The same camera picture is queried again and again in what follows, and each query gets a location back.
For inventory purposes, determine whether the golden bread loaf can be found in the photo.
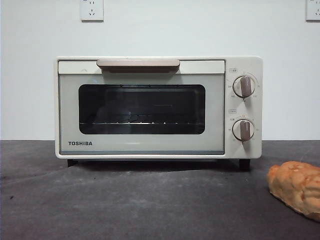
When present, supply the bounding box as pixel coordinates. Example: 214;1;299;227
266;161;320;222

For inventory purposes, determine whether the cream brown oven knob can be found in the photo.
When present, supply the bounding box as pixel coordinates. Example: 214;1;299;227
232;75;257;99
231;118;256;143

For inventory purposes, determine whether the cream Toshiba toaster oven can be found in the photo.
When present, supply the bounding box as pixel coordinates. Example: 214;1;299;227
53;55;264;172

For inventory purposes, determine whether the metal wire oven rack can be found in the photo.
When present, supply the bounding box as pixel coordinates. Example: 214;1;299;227
79;113;205;127

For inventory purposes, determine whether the white wall socket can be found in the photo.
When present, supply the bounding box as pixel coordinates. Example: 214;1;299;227
80;0;105;22
305;0;320;22

